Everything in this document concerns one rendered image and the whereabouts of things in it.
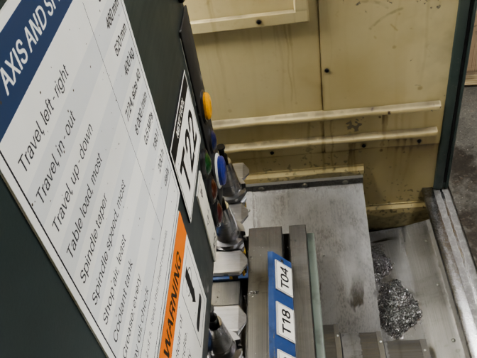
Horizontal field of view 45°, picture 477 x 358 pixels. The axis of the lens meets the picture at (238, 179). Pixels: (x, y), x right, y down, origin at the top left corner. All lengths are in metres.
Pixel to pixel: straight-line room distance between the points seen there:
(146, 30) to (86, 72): 0.12
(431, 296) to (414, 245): 0.17
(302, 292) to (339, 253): 0.26
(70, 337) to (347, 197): 1.38
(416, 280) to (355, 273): 0.19
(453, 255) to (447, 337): 0.20
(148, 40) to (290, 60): 0.99
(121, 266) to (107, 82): 0.08
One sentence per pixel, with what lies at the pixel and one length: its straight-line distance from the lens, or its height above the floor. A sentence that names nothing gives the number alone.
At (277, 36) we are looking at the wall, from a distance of 1.30.
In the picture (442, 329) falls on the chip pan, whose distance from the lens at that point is 1.54.
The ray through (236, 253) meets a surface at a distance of 0.97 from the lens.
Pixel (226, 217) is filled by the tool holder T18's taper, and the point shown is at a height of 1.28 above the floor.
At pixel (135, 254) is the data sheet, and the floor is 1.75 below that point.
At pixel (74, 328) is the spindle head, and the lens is 0.22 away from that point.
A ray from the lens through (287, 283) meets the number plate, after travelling 1.27.
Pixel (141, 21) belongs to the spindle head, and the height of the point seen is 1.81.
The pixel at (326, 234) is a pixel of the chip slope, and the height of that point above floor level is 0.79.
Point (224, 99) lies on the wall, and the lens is 1.39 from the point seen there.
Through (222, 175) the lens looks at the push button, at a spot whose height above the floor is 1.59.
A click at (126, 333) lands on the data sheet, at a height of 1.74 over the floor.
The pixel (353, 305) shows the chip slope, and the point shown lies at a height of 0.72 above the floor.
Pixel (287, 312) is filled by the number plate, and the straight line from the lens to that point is 1.23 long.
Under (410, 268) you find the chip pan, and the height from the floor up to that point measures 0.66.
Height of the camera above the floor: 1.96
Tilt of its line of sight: 43 degrees down
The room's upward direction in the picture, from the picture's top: 11 degrees counter-clockwise
